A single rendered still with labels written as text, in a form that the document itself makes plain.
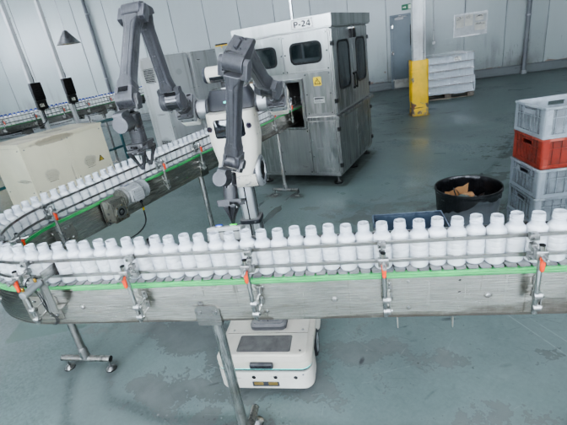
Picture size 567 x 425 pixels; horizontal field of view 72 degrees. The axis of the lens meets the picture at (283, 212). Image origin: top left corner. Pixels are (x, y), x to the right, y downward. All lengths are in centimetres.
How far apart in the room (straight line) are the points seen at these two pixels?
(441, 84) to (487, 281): 935
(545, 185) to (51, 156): 488
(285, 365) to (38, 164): 384
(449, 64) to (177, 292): 965
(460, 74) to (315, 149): 624
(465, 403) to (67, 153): 472
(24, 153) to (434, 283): 450
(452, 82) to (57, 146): 857
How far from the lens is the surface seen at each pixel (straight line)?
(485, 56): 1384
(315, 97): 492
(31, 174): 514
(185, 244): 147
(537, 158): 337
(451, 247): 137
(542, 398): 245
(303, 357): 217
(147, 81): 737
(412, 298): 142
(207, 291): 149
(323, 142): 501
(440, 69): 1057
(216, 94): 194
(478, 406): 234
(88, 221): 272
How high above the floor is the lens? 174
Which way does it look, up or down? 23 degrees down
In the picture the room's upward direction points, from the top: 9 degrees counter-clockwise
